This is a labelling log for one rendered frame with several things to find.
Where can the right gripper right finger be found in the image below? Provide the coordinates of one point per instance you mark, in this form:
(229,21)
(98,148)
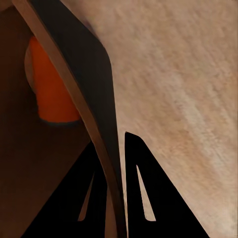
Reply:
(174,219)

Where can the trash can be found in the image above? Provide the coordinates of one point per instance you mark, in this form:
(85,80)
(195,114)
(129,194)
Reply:
(35,157)

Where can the can of soda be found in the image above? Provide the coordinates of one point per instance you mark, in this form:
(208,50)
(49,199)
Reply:
(55,105)

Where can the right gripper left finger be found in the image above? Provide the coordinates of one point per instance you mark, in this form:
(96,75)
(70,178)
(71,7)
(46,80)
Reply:
(59,216)

